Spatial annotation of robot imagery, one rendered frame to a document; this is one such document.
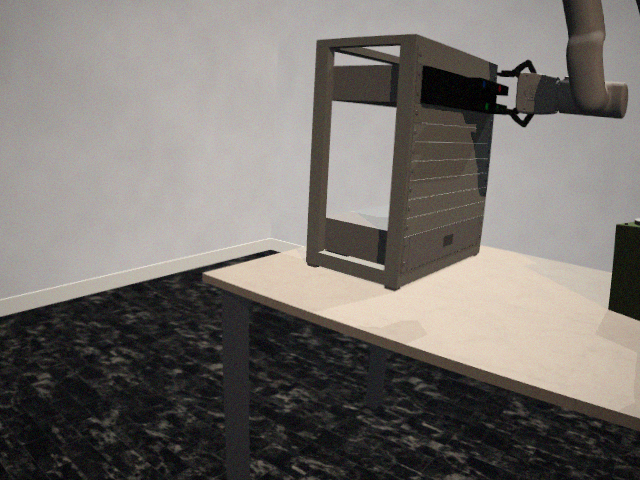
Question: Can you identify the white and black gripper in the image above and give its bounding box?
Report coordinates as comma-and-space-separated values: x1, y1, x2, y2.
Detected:
494, 60, 560, 127

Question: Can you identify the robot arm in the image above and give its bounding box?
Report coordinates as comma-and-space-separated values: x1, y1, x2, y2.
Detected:
556, 0, 628, 119

